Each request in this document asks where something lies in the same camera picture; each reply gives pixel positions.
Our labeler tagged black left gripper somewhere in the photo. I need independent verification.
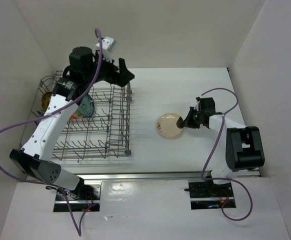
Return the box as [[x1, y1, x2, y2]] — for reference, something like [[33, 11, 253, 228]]
[[85, 50, 135, 88]]

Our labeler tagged beige plate with black patch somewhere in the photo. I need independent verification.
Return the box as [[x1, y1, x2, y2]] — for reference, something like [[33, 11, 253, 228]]
[[155, 113, 183, 139]]

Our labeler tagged blue floral plate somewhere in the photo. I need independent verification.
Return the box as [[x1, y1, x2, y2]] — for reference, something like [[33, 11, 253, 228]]
[[77, 94, 95, 118]]

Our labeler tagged yellow patterned plate brown rim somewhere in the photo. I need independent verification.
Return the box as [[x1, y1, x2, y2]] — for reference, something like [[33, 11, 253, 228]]
[[41, 92, 53, 113]]

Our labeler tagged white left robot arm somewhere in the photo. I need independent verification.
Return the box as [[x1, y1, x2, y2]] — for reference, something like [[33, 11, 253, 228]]
[[9, 46, 135, 200]]

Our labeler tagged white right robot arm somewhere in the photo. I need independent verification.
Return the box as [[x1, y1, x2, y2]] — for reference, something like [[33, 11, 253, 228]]
[[176, 97, 265, 197]]

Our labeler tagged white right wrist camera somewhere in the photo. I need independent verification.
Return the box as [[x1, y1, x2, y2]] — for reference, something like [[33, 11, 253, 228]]
[[195, 96, 201, 112]]

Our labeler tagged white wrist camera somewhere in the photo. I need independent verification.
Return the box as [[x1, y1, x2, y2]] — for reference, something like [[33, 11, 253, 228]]
[[195, 96, 201, 112], [95, 36, 117, 62]]

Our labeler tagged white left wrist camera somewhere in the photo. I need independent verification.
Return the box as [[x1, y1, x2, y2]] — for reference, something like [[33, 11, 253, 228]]
[[95, 36, 117, 62]]

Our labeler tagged aluminium rail table edge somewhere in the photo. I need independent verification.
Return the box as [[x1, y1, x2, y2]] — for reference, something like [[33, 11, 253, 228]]
[[80, 170, 260, 181]]

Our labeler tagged grey wire dish rack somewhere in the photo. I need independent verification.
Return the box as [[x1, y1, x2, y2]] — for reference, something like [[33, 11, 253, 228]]
[[34, 65, 133, 163]]

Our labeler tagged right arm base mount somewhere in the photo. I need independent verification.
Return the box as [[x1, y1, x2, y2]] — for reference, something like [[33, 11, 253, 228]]
[[184, 181, 236, 210]]

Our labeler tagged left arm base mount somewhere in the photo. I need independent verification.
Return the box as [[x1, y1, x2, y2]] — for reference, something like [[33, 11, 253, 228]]
[[45, 181, 102, 213]]

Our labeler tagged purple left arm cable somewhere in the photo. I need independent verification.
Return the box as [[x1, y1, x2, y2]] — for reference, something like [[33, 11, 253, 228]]
[[0, 27, 104, 237]]

